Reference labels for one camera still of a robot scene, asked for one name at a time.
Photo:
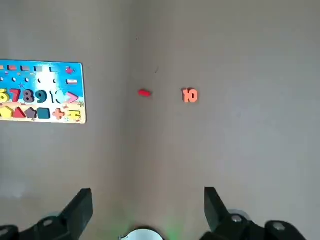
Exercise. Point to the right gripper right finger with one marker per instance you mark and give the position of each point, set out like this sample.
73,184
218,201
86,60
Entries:
225,225

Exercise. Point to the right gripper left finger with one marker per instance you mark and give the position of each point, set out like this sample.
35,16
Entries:
72,220

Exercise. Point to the orange number ten piece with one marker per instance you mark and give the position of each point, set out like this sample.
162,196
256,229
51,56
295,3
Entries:
185,97

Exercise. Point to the colourful wooden toy board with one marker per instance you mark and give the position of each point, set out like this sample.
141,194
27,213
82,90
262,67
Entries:
60,75

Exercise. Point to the small red block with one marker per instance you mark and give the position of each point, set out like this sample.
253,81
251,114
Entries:
144,93

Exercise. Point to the yellow equals sign piece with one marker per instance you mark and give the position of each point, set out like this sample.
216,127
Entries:
74,117

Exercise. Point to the orange plus sign piece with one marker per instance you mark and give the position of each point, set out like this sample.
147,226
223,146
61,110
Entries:
58,114

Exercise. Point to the teal square piece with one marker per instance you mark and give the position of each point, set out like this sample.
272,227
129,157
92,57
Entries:
44,113

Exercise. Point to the purple star piece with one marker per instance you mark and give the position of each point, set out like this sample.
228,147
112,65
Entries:
31,114

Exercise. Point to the red triangle piece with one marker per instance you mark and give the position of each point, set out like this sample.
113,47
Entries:
19,115

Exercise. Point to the pink greater-than sign piece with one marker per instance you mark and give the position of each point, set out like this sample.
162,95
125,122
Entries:
75,97

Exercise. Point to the teal number nine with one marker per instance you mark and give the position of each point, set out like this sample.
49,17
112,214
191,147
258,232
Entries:
45,97

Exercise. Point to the yellow pentagon piece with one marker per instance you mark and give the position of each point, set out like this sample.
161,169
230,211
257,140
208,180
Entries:
6,113

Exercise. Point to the purple number eight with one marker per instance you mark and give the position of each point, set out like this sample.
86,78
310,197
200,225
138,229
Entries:
28,96

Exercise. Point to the red number seven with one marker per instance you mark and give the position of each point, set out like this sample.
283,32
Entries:
17,95

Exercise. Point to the yellow number six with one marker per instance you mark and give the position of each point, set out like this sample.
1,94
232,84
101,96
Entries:
3,96

